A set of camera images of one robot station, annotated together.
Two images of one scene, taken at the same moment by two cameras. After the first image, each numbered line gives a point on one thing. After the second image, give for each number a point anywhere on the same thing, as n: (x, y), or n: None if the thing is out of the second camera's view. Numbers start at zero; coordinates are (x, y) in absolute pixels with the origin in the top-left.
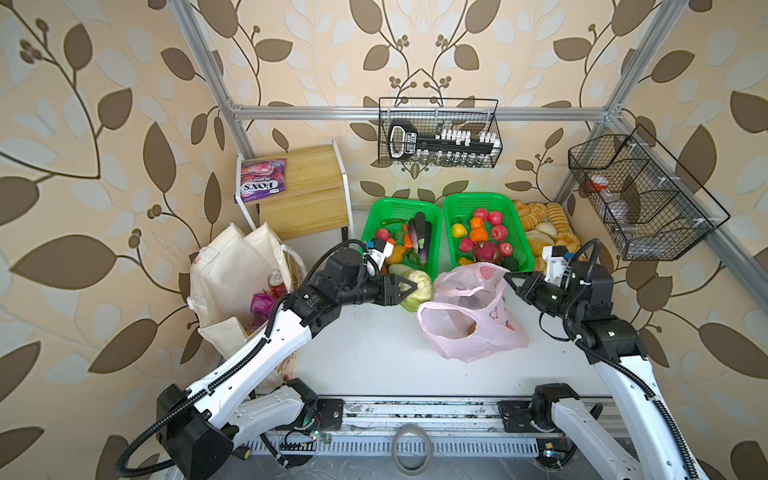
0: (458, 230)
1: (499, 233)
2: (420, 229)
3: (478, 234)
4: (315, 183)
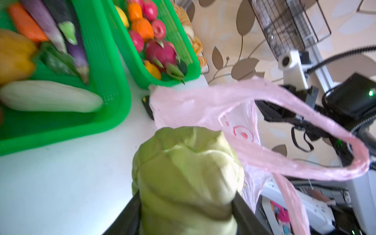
0: (123, 16)
1: (159, 29)
2: (47, 15)
3: (144, 28)
4: None
